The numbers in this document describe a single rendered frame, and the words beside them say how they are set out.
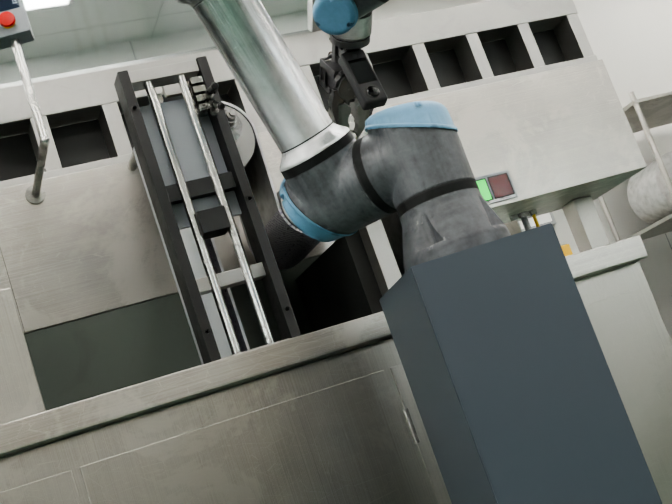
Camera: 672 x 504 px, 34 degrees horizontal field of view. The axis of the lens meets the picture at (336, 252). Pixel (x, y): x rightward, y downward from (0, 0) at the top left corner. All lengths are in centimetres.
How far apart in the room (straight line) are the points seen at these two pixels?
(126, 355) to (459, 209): 98
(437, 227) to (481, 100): 126
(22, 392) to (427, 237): 80
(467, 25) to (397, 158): 131
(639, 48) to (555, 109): 344
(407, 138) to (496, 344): 30
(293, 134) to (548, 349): 46
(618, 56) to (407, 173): 466
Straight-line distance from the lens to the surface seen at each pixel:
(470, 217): 143
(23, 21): 209
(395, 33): 265
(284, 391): 165
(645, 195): 534
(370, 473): 167
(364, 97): 193
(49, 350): 221
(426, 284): 136
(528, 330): 139
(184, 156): 190
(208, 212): 183
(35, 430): 155
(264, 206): 209
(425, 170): 145
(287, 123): 152
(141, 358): 223
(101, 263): 226
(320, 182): 151
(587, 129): 277
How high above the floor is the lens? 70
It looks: 11 degrees up
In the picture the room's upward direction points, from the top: 19 degrees counter-clockwise
